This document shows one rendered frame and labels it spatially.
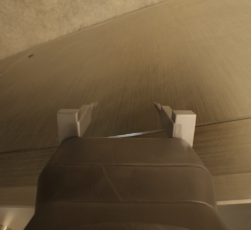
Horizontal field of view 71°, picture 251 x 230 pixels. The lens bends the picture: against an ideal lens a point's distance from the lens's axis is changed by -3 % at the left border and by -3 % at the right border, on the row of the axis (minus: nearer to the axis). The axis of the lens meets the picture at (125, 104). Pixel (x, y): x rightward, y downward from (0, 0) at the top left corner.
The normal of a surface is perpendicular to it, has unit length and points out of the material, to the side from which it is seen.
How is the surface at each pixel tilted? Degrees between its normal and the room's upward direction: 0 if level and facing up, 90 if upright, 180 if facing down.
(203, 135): 90
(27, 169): 90
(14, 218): 0
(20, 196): 90
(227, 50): 90
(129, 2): 0
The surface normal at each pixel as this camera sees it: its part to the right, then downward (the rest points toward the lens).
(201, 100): -0.33, -0.76
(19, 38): -0.11, 0.62
